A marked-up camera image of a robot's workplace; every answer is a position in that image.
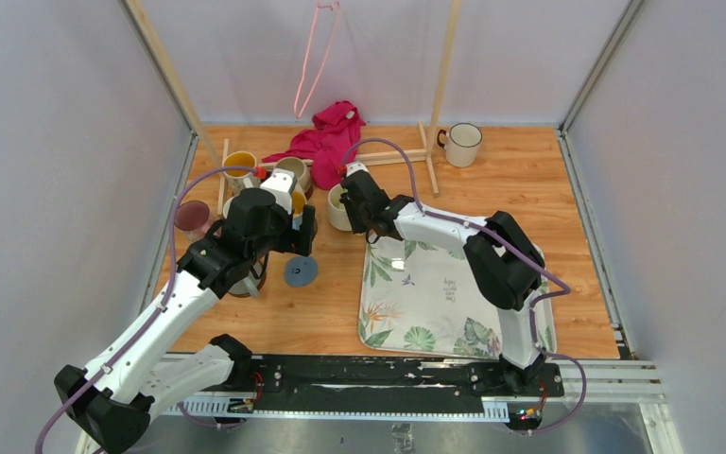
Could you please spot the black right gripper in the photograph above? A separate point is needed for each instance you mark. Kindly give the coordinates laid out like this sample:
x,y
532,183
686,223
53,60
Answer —
x,y
356,226

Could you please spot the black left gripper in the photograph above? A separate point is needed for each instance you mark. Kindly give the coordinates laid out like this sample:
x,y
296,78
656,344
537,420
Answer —
x,y
297,241

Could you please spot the blue mug yellow inside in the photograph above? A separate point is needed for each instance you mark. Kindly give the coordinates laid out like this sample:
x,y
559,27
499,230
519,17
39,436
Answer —
x,y
298,203

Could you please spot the cream white mug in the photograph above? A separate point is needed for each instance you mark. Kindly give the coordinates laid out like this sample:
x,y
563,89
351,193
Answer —
x,y
337,214

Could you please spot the blue coaster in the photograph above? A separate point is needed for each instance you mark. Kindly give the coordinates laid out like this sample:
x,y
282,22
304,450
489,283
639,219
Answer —
x,y
300,271

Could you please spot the beige ceramic mug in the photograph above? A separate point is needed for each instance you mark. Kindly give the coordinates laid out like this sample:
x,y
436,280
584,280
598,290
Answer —
x,y
301,171

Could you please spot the magenta cloth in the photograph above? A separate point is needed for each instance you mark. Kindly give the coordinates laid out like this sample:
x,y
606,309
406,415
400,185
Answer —
x,y
335,130

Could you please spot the grey ceramic mug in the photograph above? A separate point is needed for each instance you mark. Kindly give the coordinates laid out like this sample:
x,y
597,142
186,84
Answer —
x,y
250,285

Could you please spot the glass mug yellow inside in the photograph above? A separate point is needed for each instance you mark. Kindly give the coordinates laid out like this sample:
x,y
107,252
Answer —
x,y
241,173

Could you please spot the floral white serving tray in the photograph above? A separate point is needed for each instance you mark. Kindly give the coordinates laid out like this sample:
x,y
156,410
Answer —
x,y
418,297

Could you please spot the white enamel mug black rim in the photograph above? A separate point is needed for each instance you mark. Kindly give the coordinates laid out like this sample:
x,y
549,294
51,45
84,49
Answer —
x,y
461,143

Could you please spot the pink ceramic mug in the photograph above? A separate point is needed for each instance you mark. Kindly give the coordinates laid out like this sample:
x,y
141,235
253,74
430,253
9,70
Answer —
x,y
194,219

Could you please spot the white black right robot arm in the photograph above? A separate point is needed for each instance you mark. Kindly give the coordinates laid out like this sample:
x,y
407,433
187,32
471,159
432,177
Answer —
x,y
507,268

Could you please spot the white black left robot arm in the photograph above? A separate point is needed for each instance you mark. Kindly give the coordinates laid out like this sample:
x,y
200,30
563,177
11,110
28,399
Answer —
x,y
116,395

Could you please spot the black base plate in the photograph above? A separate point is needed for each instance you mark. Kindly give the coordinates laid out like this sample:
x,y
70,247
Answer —
x,y
387,385

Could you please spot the pink wire hanger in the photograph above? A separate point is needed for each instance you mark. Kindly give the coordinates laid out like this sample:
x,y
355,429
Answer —
x,y
312,69

